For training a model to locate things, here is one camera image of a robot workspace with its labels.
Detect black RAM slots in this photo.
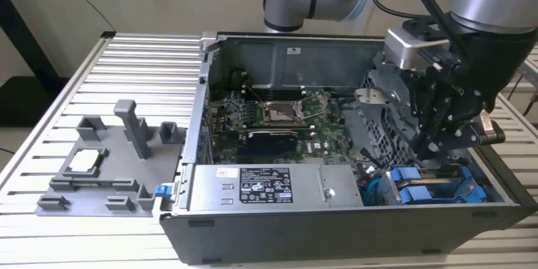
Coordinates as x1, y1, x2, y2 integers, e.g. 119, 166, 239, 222
247, 87, 310, 102

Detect green motherboard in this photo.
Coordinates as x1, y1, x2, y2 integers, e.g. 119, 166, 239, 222
209, 90, 363, 165

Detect silver metal bracket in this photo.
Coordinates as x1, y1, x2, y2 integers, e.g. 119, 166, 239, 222
354, 88, 401, 105

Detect metal socket cover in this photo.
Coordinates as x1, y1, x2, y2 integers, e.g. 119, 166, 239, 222
294, 90, 334, 125

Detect metal disk bay cage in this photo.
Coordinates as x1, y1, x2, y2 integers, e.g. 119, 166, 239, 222
355, 47, 464, 171

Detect silver CPU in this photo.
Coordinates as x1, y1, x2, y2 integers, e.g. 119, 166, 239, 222
68, 148, 106, 173

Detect silver power supply unit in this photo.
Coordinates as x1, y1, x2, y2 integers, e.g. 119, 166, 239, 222
187, 164, 365, 210

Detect CPU socket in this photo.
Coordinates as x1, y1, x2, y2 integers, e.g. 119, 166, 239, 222
261, 101, 303, 124

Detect black wire with labelled plug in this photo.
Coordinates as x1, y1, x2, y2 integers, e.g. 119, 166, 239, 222
355, 142, 382, 175

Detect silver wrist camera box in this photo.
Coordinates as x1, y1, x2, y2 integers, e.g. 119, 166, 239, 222
385, 26, 453, 71

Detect thin locking lever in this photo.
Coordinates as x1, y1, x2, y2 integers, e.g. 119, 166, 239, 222
243, 83, 267, 106

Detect dark grey PC case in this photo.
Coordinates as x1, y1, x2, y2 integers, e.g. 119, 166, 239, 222
158, 31, 538, 265

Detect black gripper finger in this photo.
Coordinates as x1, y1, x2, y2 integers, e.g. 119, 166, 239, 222
410, 66, 454, 161
438, 117, 484, 151

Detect dark grey fan shroud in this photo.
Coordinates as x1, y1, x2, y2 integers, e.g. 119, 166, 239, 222
234, 40, 381, 91

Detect black graphics card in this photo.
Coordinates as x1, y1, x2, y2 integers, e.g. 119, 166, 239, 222
243, 129, 301, 158

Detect blue case latch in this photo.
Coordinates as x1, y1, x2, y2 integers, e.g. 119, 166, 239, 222
154, 183, 174, 200

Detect grey parts rack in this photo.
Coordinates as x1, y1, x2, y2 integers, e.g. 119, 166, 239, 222
35, 98, 189, 218

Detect blue data cable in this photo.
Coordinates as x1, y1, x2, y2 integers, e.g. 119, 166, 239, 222
362, 176, 383, 206

